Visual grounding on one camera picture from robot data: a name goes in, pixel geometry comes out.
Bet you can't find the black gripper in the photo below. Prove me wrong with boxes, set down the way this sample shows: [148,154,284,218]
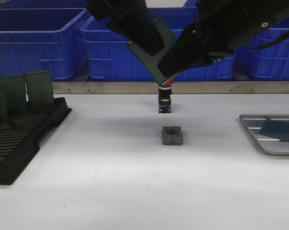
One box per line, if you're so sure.
[86,0,164,56]
[158,0,289,78]

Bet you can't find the green board front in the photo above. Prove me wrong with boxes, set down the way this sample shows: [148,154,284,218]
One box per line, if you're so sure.
[127,17,182,86]

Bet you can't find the green board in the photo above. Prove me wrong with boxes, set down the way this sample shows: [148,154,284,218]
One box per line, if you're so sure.
[25,70,54,105]
[259,119,289,142]
[127,17,182,86]
[0,75,27,111]

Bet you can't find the silver metal tray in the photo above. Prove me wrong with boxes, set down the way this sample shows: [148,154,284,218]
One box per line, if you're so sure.
[239,114,289,156]

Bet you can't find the black slotted board rack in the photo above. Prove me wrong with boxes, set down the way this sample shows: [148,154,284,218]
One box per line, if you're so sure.
[0,75,72,186]

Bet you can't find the blue bin back right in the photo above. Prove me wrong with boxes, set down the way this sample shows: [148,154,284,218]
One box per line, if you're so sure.
[183,0,198,8]

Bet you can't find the blue plastic bin centre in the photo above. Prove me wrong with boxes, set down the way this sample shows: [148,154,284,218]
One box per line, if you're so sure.
[81,7,235,82]

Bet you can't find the blue plastic bin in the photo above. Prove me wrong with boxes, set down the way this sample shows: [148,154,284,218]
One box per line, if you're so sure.
[231,16,289,82]
[0,8,90,81]
[81,7,235,82]

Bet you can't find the red emergency stop button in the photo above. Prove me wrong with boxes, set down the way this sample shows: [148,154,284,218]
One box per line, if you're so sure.
[158,81,173,114]

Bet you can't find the grey metal clamp block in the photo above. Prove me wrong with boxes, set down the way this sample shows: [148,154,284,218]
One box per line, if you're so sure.
[162,126,184,145]

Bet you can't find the blue plastic bin right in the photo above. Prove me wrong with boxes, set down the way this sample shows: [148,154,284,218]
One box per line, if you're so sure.
[231,16,289,82]

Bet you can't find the blue plastic bin left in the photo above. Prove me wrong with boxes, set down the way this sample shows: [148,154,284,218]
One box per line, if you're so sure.
[0,8,90,81]

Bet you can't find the blue bin back left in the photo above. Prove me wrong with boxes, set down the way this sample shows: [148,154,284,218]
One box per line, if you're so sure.
[0,0,89,9]

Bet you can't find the metal table edge rail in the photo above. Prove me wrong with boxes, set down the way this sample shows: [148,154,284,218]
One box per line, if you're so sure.
[52,81,289,94]

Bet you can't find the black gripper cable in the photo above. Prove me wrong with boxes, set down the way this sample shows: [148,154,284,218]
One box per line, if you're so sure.
[244,23,289,50]

